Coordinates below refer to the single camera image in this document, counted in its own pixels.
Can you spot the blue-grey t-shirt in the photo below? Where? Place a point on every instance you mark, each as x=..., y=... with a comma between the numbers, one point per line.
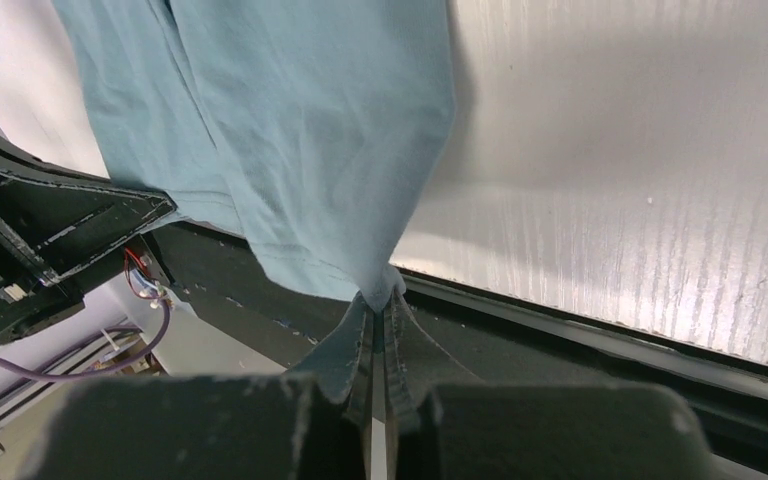
x=309, y=128

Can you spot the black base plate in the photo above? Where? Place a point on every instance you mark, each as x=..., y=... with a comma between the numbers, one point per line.
x=497, y=338

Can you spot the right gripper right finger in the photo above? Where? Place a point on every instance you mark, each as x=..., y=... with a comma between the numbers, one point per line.
x=414, y=366

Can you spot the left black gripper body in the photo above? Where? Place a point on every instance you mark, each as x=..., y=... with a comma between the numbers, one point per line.
x=62, y=234

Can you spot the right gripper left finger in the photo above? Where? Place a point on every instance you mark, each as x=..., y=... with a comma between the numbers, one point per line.
x=332, y=431

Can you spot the aluminium frame rail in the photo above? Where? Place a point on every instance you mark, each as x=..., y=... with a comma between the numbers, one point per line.
x=18, y=394

